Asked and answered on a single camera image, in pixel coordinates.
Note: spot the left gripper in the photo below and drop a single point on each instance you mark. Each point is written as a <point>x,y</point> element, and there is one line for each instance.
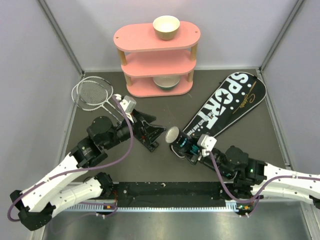
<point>151,132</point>

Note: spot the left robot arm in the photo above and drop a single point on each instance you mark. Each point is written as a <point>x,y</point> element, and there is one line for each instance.
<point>40,203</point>

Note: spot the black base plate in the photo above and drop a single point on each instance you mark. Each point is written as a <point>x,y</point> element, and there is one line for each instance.
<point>166,194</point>

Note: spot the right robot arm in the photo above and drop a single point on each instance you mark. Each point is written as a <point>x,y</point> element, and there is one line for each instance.
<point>245,179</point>

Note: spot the cream bowl on top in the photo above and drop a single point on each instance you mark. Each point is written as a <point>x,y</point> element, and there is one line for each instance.
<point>166,27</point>

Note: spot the black shuttlecock tube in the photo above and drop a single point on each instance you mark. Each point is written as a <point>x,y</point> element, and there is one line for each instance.
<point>182,144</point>

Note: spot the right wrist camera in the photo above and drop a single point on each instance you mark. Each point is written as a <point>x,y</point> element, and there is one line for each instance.
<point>206,144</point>

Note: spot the clear tube lid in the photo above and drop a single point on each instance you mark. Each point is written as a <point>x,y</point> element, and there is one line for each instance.
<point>172,134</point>

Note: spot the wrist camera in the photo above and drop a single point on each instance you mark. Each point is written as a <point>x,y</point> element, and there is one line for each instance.
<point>127,103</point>
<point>206,144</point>

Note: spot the black racket bag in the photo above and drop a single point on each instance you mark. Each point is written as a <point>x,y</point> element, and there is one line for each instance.
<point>237,95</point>

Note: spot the pink three-tier shelf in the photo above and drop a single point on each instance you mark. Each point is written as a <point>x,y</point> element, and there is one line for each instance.
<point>144,56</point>

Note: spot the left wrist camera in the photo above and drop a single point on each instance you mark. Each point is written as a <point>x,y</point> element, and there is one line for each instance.
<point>127,103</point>

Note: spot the badminton racket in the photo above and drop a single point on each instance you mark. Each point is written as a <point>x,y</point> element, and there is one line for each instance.
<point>92,93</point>
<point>120,125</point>

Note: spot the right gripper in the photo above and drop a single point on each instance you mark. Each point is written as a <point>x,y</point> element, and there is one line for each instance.
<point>194,158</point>

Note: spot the green bowl on bottom shelf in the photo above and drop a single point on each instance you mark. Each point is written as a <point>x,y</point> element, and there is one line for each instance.
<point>166,83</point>

